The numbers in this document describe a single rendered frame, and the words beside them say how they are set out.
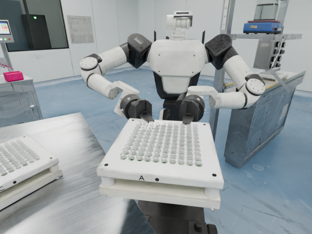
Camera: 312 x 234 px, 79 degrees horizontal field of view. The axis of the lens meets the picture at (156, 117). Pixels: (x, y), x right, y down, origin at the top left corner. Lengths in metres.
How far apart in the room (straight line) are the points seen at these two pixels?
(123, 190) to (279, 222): 1.51
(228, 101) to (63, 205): 0.67
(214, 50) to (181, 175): 0.72
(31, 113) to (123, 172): 2.42
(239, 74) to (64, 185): 0.81
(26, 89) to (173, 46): 2.05
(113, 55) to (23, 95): 1.84
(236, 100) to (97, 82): 0.58
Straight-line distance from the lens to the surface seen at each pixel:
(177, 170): 0.38
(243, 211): 1.77
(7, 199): 0.68
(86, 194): 0.63
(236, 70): 0.95
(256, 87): 0.88
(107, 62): 0.97
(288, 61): 5.15
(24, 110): 2.72
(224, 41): 1.01
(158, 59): 0.95
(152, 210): 1.41
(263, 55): 1.59
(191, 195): 0.41
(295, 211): 1.95
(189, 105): 0.60
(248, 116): 1.86
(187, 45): 0.96
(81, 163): 0.75
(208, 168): 0.40
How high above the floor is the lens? 1.26
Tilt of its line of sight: 24 degrees down
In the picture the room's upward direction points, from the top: straight up
